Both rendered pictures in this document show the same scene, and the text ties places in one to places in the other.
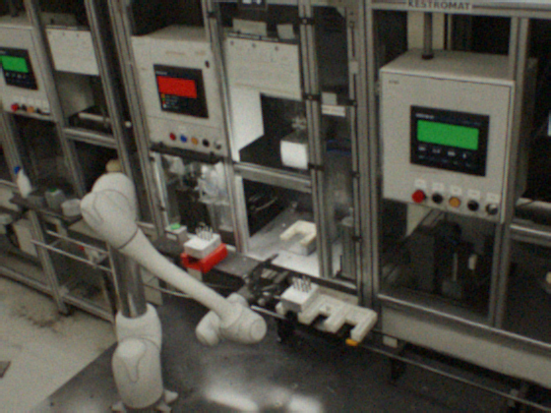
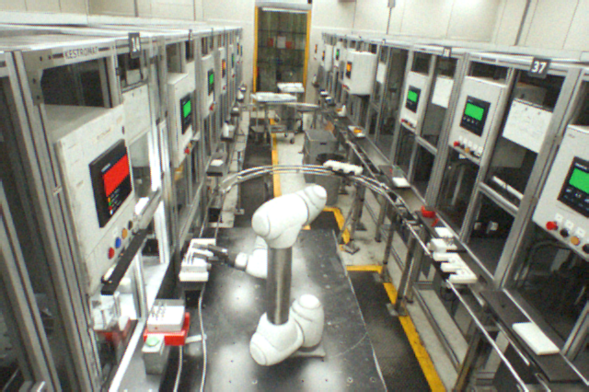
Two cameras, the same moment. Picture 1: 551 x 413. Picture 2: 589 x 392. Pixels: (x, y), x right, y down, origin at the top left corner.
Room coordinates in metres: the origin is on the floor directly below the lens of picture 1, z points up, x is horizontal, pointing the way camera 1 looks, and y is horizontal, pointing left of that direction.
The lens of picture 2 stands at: (2.80, 1.50, 2.10)
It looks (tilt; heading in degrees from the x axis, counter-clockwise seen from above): 25 degrees down; 228
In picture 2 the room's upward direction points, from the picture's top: 4 degrees clockwise
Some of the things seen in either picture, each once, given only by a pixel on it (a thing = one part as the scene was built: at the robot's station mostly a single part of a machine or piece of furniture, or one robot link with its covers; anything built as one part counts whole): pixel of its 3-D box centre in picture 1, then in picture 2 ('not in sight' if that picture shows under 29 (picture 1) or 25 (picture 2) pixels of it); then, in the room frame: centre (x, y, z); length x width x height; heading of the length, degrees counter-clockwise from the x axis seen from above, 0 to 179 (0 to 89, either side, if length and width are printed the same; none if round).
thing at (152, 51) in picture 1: (196, 88); (70, 191); (2.63, 0.29, 1.60); 0.42 x 0.29 x 0.46; 53
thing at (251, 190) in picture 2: not in sight; (260, 155); (-0.88, -3.44, 0.01); 5.85 x 0.59 x 0.01; 53
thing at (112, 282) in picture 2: (183, 151); (125, 255); (2.52, 0.38, 1.37); 0.36 x 0.04 x 0.04; 53
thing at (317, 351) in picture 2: (148, 400); (305, 336); (1.80, 0.56, 0.71); 0.22 x 0.18 x 0.06; 53
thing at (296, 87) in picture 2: not in sight; (290, 105); (-2.69, -4.85, 0.48); 0.84 x 0.58 x 0.97; 61
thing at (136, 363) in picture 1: (136, 368); (306, 318); (1.82, 0.58, 0.85); 0.18 x 0.16 x 0.22; 4
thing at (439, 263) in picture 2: not in sight; (448, 265); (0.80, 0.76, 0.84); 0.37 x 0.14 x 0.10; 53
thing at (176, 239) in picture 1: (178, 238); (152, 353); (2.50, 0.46, 0.97); 0.08 x 0.08 x 0.12; 53
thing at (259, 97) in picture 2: not in sight; (272, 117); (-1.61, -4.08, 0.48); 0.88 x 0.56 x 0.96; 161
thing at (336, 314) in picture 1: (326, 318); (199, 261); (2.01, -0.13, 0.84); 0.36 x 0.14 x 0.10; 53
